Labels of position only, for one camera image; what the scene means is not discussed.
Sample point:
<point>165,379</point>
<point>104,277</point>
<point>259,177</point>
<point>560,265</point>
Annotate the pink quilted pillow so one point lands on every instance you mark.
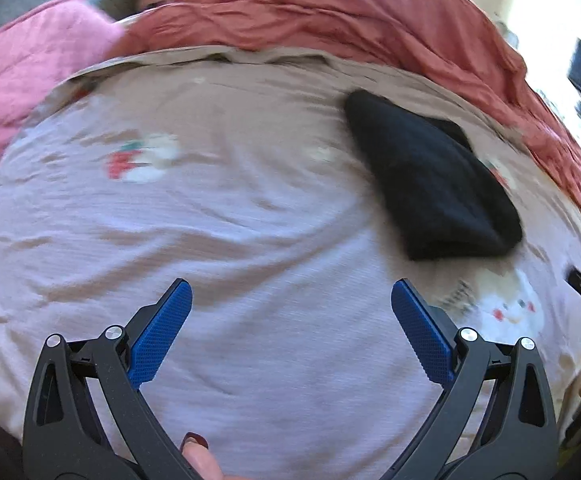
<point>25,75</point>

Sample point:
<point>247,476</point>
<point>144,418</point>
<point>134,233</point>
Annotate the salmon duvet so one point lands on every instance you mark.
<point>345,15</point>

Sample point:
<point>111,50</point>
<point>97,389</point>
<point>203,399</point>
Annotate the printed bed sheet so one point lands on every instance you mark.
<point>220,235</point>

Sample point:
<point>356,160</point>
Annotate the person's left hand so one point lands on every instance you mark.
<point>200,460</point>

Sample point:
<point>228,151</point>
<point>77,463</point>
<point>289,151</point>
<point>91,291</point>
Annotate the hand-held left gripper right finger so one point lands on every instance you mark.
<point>423,335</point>

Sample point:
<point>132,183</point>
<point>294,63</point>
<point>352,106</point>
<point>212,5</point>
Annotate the black sweater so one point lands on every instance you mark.
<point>430,185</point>

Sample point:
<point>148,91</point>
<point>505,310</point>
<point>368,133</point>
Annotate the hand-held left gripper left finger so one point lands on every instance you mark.
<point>163,335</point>

